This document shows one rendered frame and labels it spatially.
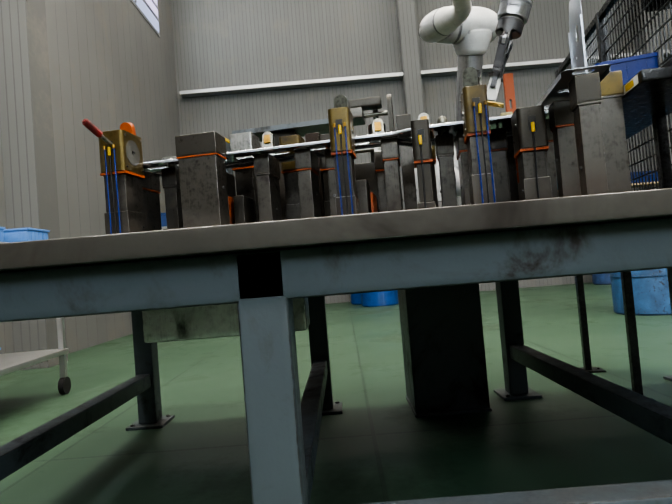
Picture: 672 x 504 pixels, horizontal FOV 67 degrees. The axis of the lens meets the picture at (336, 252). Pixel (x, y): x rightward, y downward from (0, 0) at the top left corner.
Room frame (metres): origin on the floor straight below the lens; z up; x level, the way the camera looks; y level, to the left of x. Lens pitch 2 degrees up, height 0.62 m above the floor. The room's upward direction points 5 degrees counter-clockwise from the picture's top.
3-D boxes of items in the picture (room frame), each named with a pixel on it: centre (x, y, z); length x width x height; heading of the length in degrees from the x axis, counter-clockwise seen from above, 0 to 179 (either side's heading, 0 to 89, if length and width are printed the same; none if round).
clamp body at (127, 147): (1.47, 0.60, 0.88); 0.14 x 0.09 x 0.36; 171
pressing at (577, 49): (1.44, -0.73, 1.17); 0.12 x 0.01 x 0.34; 171
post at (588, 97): (1.09, -0.56, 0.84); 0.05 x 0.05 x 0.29; 81
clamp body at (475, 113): (1.28, -0.38, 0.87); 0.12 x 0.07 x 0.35; 171
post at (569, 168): (1.27, -0.59, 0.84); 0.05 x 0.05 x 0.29; 81
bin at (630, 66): (1.60, -0.93, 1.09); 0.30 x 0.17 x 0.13; 161
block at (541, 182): (1.28, -0.51, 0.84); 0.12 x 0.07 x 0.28; 171
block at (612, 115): (1.32, -0.72, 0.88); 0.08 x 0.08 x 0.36; 81
